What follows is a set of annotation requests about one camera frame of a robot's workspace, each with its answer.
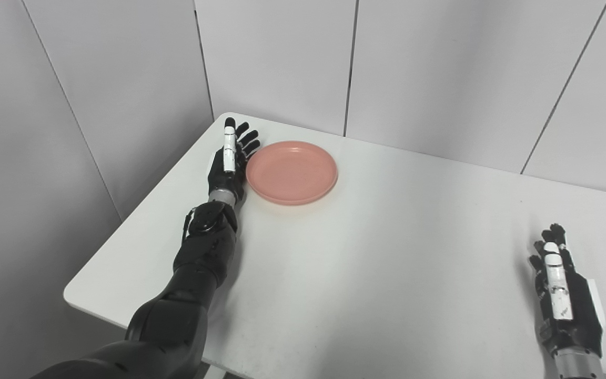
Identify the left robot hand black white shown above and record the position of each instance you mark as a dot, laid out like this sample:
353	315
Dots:
228	166

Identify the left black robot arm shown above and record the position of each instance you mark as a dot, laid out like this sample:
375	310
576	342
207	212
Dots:
177	295

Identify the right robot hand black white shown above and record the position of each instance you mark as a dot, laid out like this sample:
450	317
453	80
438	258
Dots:
563	300

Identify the pink round plate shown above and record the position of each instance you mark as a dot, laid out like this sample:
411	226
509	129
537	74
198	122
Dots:
292	172

